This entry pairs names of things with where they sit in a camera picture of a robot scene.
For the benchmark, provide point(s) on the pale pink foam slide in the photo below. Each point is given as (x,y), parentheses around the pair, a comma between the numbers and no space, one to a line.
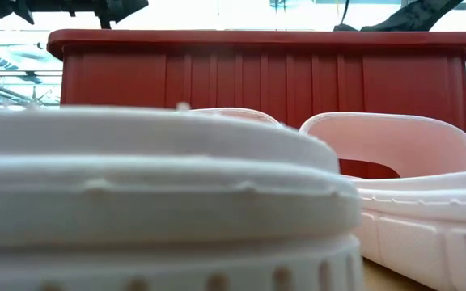
(156,202)
(419,226)

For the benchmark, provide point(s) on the large red plastic bin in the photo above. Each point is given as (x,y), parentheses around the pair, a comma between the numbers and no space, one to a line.
(257,77)

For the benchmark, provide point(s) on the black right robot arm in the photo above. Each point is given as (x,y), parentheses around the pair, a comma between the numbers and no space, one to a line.
(411,16)

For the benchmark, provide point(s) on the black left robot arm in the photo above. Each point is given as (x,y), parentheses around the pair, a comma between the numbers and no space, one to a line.
(51,5)

